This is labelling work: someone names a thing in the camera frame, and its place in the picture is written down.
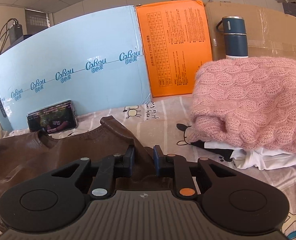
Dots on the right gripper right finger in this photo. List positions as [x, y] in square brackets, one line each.
[177, 168]

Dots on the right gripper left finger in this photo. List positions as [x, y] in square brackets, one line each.
[106, 171]

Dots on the brown leather jacket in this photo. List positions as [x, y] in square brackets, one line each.
[27, 156]

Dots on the printed bed sheet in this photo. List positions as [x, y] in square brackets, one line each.
[230, 203]

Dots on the white folded garment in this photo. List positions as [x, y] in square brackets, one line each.
[261, 158]

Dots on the black smartphone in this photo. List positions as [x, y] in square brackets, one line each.
[53, 119]

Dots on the right light blue carton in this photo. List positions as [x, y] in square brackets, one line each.
[95, 61]

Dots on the pink knitted sweater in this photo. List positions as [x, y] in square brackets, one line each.
[248, 103]

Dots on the orange cardboard box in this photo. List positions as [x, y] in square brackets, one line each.
[176, 43]

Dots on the dark blue vacuum bottle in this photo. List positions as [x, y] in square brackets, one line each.
[235, 36]

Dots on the brown cardboard box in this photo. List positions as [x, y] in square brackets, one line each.
[269, 33]

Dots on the right black power adapter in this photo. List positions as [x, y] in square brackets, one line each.
[15, 32]

